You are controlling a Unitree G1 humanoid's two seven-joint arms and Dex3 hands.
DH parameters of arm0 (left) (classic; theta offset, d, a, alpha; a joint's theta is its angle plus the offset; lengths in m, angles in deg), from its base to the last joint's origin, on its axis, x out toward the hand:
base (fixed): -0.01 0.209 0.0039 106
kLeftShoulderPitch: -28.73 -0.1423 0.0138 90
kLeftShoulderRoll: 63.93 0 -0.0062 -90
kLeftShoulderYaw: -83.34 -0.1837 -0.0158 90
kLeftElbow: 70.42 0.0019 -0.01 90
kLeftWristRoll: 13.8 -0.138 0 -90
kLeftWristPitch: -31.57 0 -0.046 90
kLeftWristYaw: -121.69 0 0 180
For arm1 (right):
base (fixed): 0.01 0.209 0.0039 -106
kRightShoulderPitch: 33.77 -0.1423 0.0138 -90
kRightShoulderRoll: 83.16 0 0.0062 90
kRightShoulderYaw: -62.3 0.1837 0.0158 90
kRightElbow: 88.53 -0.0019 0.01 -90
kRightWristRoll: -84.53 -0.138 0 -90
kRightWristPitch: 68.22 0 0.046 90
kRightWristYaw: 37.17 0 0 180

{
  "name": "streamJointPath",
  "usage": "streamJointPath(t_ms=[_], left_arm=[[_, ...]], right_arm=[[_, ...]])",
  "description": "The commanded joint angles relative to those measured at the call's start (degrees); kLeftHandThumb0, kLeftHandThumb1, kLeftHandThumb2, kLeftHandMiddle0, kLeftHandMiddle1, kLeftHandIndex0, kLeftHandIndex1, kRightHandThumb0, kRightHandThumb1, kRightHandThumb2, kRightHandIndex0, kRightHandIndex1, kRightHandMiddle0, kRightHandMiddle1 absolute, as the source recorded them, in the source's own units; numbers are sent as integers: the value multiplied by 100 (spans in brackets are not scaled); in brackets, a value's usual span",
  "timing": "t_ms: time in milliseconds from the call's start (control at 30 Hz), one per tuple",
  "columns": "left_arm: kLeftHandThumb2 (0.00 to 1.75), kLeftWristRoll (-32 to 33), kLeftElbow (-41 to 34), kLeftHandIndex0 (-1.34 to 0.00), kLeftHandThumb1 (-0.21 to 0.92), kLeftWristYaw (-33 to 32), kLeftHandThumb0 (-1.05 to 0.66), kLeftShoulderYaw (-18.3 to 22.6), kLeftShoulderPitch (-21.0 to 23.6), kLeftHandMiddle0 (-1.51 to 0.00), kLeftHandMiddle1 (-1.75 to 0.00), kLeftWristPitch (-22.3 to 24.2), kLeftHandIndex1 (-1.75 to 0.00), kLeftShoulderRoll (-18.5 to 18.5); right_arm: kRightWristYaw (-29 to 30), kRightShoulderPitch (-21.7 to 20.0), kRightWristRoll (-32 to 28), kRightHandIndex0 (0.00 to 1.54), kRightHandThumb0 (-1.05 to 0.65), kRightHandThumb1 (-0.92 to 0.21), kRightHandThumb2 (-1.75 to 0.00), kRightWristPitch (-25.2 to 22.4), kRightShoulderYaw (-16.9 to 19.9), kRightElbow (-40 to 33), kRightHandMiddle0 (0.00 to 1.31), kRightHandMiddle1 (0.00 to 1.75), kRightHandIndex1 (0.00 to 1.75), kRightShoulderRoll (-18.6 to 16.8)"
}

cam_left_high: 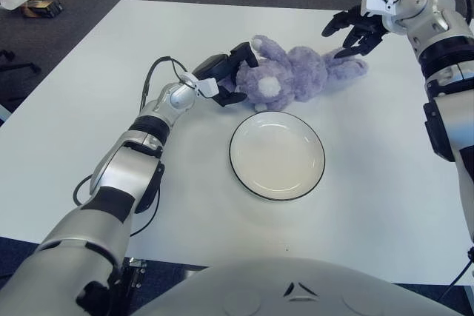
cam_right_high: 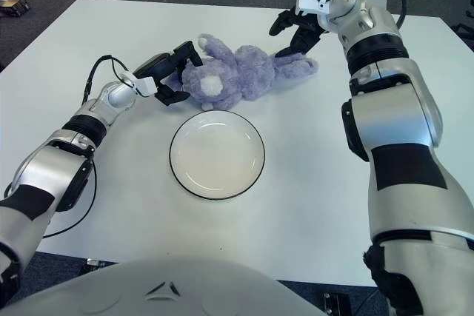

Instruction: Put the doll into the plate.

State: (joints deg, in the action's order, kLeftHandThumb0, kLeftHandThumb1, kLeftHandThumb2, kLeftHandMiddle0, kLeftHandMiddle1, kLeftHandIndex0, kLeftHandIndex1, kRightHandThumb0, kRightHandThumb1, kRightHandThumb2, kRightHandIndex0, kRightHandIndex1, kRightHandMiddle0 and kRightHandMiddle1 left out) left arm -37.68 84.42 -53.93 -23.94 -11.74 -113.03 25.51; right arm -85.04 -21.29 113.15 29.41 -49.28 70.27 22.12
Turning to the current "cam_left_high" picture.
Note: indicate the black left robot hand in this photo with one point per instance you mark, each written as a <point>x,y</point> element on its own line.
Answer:
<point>218,68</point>

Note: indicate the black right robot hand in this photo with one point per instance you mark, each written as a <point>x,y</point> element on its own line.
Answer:
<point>364,35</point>

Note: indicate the purple plush bear doll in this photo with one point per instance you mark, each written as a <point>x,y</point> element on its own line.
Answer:
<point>296,75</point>

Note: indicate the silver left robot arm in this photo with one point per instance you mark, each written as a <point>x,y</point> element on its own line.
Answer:
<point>118,179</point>

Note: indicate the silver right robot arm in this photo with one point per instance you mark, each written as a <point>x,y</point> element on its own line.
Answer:
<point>448,72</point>

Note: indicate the white plate with black rim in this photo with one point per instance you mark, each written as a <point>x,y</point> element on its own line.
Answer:
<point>277,157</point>

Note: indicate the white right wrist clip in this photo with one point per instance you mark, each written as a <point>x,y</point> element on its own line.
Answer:
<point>374,1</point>

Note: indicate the dark cardboard box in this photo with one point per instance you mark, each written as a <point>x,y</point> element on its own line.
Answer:
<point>44,7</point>

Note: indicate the black office chair base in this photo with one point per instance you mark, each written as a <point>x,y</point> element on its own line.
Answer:
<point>18,72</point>

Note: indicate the grey robot torso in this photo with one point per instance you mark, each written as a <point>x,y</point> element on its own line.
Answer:
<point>296,290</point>

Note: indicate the metal table bracket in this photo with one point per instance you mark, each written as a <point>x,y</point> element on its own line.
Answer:
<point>133,279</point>

